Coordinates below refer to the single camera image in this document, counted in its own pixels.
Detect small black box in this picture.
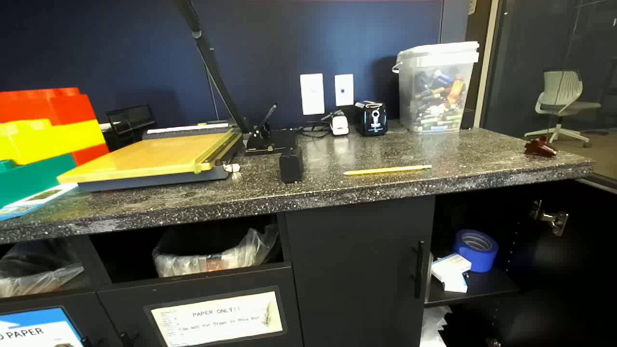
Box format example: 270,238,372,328
278,147,305,186

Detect small red object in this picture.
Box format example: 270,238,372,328
523,135,559,161

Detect small white desk device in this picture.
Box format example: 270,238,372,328
326,108,353,139

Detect yellow pencil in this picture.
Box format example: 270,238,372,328
341,164,434,178

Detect black cabinet with granite counter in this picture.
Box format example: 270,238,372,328
0,124,596,347

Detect black closed cabinet door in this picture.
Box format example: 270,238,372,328
282,195,438,347

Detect clear trash bag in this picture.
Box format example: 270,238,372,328
0,240,87,301
151,220,282,280

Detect clear plastic bin with lid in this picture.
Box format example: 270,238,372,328
392,41,482,135

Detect yellow paper cutter board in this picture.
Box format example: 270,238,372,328
56,122,247,195

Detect white paper only label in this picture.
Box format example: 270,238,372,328
149,290,287,347

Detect folded white paper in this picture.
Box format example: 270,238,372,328
428,253,474,295

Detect black mesh desk organizer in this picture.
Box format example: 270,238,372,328
100,103,158,153

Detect loose white papers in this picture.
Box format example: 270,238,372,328
419,303,455,347

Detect metal cabinet hinge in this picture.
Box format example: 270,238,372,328
528,199,573,238

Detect white office chair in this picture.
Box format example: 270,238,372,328
523,70,604,149

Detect light blue paper tray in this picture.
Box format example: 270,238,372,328
0,182,81,224

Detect green paper tray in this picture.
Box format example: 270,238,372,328
0,153,79,211

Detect blue and white paper label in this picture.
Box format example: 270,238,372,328
0,305,87,347

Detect tall white wall plate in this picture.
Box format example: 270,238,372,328
299,72,328,118

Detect short white wall plate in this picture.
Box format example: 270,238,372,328
332,72,357,110

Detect black cabinet door handle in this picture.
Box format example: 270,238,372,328
413,238,430,301

